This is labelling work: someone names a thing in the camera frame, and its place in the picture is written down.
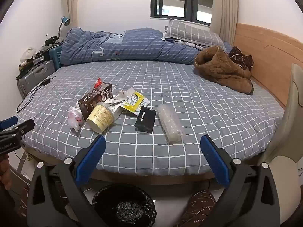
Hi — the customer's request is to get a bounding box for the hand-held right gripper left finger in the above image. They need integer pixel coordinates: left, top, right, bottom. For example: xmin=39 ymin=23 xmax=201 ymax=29
xmin=27 ymin=135 xmax=106 ymax=227

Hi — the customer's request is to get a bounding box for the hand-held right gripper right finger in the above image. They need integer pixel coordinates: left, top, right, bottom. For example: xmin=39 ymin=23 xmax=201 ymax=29
xmin=200 ymin=135 xmax=281 ymax=227

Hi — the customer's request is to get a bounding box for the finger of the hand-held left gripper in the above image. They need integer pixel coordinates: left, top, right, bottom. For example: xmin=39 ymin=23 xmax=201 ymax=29
xmin=0 ymin=115 xmax=19 ymax=131
xmin=0 ymin=119 xmax=35 ymax=142

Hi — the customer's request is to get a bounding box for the cream yellow paper cup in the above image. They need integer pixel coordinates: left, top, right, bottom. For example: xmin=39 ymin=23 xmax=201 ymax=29
xmin=86 ymin=102 xmax=115 ymax=134

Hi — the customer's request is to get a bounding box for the white tissue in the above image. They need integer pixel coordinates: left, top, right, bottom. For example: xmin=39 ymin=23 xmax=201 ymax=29
xmin=68 ymin=106 xmax=82 ymax=132

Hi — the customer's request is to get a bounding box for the white printed leaflet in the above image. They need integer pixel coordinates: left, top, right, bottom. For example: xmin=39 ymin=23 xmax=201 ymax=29
xmin=104 ymin=98 xmax=126 ymax=119

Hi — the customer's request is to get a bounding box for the brown cookie box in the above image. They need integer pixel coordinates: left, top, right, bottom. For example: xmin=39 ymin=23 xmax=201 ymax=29
xmin=78 ymin=82 xmax=113 ymax=121

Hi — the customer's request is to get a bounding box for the clear bubble wrap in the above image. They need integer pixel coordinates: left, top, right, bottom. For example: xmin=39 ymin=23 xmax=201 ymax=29
xmin=157 ymin=103 xmax=184 ymax=144

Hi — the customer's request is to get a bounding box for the trash bin with black bag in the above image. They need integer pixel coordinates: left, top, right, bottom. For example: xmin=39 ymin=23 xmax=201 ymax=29
xmin=91 ymin=183 xmax=157 ymax=227

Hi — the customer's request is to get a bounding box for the black packet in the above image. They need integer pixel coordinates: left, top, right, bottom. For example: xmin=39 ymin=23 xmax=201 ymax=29
xmin=134 ymin=106 xmax=157 ymax=134

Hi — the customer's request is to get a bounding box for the yellow snack packet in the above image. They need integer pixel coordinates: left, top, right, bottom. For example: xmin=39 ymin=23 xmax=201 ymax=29
xmin=122 ymin=91 xmax=150 ymax=117

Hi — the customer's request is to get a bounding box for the white plastic bag with tag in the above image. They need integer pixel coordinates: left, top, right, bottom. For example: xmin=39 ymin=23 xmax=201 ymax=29
xmin=113 ymin=87 xmax=135 ymax=103

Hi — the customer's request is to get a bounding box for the person's left hand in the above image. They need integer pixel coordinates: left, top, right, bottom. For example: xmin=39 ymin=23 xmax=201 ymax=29
xmin=0 ymin=155 xmax=13 ymax=191

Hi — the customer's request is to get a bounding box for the bed with grey checked sheet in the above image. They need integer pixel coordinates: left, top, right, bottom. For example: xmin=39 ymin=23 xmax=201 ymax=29
xmin=18 ymin=59 xmax=286 ymax=178

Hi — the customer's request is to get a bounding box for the brown patterned slipper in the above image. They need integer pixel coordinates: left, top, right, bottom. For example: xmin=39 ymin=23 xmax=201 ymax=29
xmin=177 ymin=190 xmax=217 ymax=227

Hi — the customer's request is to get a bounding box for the grey suitcase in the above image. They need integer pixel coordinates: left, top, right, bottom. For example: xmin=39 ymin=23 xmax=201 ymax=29
xmin=16 ymin=60 xmax=56 ymax=98

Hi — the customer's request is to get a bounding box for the person's left leg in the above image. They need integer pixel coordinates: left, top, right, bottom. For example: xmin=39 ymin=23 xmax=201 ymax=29
xmin=0 ymin=177 xmax=31 ymax=227

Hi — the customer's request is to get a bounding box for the white round object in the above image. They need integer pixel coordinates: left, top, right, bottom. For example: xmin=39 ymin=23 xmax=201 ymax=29
xmin=20 ymin=47 xmax=37 ymax=63

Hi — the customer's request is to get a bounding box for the teal suitcase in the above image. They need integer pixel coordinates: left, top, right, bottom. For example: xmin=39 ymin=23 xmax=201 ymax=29
xmin=48 ymin=44 xmax=63 ymax=70

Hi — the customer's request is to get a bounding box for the dark bundled object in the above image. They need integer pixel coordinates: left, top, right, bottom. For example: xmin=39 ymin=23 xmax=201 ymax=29
xmin=45 ymin=35 xmax=64 ymax=46

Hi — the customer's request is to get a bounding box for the brown fleece jacket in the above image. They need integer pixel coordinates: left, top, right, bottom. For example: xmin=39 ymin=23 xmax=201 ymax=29
xmin=194 ymin=45 xmax=254 ymax=95

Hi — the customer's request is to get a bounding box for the dark brown patterned cloth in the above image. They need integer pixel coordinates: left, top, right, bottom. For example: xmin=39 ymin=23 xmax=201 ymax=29
xmin=228 ymin=46 xmax=254 ymax=72

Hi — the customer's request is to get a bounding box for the blue desk lamp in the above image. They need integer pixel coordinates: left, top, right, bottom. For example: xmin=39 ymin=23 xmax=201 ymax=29
xmin=58 ymin=16 xmax=71 ymax=38

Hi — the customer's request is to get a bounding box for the wooden headboard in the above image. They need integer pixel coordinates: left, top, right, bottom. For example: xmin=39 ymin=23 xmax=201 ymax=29
xmin=233 ymin=23 xmax=303 ymax=110

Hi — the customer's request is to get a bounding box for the blue striped duvet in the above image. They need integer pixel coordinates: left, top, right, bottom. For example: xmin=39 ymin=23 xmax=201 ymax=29
xmin=60 ymin=27 xmax=228 ymax=65

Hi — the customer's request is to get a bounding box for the grey checked pillow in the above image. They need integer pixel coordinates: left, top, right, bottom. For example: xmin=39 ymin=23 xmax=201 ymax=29
xmin=164 ymin=18 xmax=226 ymax=50

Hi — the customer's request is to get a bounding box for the beige curtain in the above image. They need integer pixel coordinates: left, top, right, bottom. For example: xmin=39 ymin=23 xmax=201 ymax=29
xmin=211 ymin=0 xmax=239 ymax=43
xmin=63 ymin=0 xmax=82 ymax=29

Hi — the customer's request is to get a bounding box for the dark framed window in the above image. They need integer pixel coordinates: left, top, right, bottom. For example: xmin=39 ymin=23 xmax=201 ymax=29
xmin=150 ymin=0 xmax=215 ymax=26

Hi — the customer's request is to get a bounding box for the black cable with adapter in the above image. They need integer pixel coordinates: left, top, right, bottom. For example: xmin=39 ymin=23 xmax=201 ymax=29
xmin=16 ymin=76 xmax=57 ymax=113

